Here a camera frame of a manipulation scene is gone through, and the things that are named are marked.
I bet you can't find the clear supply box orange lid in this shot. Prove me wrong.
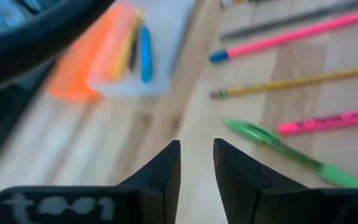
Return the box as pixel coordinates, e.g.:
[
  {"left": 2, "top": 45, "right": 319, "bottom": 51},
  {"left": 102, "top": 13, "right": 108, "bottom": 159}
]
[{"left": 48, "top": 0, "right": 195, "bottom": 102}]

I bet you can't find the thin black pen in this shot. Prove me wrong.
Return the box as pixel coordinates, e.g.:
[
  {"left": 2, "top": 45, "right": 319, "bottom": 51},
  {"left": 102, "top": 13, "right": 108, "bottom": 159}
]
[{"left": 128, "top": 39, "right": 139, "bottom": 71}]

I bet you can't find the yellow highlighter black print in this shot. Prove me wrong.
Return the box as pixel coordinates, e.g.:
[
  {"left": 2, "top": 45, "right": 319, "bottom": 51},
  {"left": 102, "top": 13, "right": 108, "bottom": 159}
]
[{"left": 112, "top": 9, "right": 144, "bottom": 82}]

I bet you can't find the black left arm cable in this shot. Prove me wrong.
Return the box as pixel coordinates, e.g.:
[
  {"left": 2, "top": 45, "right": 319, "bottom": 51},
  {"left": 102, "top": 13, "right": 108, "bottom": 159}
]
[{"left": 0, "top": 0, "right": 114, "bottom": 94}]

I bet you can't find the pink pencil blue eraser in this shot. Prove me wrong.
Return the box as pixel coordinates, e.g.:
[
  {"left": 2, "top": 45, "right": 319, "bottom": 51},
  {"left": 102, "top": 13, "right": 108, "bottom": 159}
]
[{"left": 209, "top": 7, "right": 358, "bottom": 65}]

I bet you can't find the grey marker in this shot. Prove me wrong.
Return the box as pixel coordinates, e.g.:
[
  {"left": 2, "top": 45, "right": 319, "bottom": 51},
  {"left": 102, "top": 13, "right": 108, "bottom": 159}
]
[{"left": 219, "top": 0, "right": 358, "bottom": 41}]

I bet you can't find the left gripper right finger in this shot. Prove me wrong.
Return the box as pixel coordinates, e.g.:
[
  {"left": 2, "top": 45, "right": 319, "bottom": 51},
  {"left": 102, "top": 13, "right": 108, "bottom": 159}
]
[{"left": 213, "top": 138, "right": 358, "bottom": 224}]

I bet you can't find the yellow wooden pencil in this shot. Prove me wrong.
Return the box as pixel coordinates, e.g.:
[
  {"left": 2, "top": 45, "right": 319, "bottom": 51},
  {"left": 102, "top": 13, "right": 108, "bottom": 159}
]
[{"left": 209, "top": 63, "right": 358, "bottom": 100}]

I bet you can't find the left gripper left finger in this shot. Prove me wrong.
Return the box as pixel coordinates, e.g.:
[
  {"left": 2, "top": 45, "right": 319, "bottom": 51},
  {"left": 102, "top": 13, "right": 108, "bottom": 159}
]
[{"left": 0, "top": 139, "right": 181, "bottom": 224}]

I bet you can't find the blue pen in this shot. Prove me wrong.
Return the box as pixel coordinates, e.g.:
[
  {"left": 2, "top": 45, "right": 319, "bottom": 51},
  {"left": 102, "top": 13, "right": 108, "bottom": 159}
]
[{"left": 140, "top": 26, "right": 154, "bottom": 83}]

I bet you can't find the pink highlighter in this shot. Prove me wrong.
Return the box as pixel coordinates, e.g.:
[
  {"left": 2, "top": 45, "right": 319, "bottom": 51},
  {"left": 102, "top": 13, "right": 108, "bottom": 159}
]
[{"left": 277, "top": 107, "right": 358, "bottom": 137}]

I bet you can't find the green pen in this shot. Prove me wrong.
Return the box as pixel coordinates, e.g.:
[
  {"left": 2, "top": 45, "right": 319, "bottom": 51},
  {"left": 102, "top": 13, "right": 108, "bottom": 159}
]
[{"left": 221, "top": 117, "right": 358, "bottom": 189}]

